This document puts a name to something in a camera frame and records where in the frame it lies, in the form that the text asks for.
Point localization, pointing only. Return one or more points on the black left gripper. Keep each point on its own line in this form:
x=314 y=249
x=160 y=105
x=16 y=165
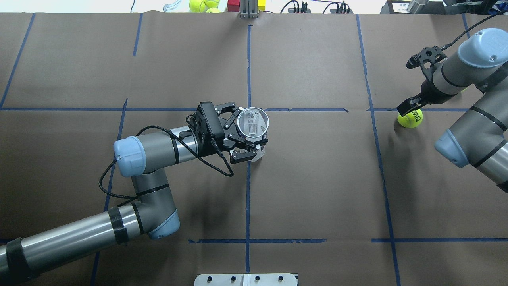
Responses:
x=223 y=140

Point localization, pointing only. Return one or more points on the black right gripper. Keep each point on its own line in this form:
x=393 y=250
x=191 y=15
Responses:
x=426 y=88

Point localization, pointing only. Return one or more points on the clear tennis ball can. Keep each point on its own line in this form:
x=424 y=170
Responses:
x=253 y=125

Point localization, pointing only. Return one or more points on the yellow tennis ball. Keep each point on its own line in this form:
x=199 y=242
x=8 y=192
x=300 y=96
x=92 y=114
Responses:
x=412 y=119

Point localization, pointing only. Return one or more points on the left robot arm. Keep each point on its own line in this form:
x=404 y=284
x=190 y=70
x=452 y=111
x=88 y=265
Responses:
x=51 y=161

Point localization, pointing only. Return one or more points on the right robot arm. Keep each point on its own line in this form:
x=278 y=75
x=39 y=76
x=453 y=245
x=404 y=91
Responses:
x=478 y=138

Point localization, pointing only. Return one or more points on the spare tennis ball lower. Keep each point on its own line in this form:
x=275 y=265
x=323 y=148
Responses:
x=213 y=10

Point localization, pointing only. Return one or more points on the spare tennis ball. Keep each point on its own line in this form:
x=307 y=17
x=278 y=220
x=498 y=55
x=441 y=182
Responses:
x=213 y=10
x=197 y=6
x=212 y=3

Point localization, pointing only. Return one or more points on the spare tennis ball right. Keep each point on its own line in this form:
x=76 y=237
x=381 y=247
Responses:
x=212 y=3

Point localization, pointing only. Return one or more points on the spare tennis ball left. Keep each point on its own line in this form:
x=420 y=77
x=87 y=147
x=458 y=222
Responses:
x=197 y=6

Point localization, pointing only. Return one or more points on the small steel cup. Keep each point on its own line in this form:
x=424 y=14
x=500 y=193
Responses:
x=417 y=6

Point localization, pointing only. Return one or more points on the red cube block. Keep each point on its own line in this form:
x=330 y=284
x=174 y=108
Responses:
x=233 y=5

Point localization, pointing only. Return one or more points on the yellow cube block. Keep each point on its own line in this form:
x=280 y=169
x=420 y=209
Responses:
x=261 y=5

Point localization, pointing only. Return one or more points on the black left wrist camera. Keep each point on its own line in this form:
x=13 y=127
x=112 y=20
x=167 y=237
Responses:
x=209 y=131

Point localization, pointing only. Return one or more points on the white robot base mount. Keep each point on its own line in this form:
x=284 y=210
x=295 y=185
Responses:
x=247 y=279

